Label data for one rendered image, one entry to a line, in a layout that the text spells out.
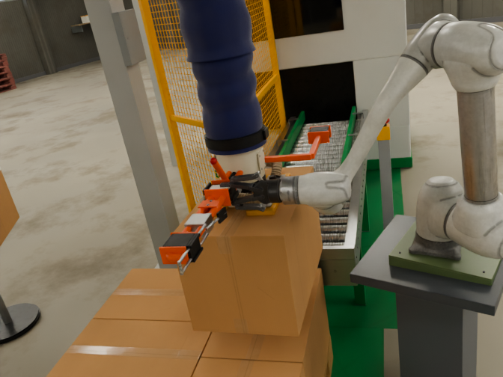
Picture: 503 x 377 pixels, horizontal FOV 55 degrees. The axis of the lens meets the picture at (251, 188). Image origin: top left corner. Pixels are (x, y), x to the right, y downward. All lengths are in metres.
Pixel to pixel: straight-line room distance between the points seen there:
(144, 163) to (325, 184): 1.92
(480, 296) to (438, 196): 0.36
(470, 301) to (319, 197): 0.63
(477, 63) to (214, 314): 1.16
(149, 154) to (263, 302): 1.71
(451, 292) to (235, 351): 0.81
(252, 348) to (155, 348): 0.40
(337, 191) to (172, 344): 0.98
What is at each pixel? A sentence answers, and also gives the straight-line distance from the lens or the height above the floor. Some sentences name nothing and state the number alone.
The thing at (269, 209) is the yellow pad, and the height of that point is 1.09.
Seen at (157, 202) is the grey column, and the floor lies 0.57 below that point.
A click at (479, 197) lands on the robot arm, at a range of 1.67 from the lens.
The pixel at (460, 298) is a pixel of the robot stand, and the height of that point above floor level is 0.75.
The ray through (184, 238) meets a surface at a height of 1.23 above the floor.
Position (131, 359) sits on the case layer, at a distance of 2.07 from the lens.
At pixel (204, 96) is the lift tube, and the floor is 1.48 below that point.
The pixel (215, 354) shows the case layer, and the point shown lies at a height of 0.54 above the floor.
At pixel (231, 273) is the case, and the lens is 1.66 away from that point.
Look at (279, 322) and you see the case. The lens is 1.73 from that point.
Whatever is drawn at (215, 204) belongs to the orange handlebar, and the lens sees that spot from 1.47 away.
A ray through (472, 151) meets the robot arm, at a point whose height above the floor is 1.24.
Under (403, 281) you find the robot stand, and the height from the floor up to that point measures 0.75.
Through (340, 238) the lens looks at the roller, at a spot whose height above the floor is 0.53.
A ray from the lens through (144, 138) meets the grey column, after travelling 3.13.
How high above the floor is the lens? 1.82
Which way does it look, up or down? 23 degrees down
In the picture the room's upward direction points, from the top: 10 degrees counter-clockwise
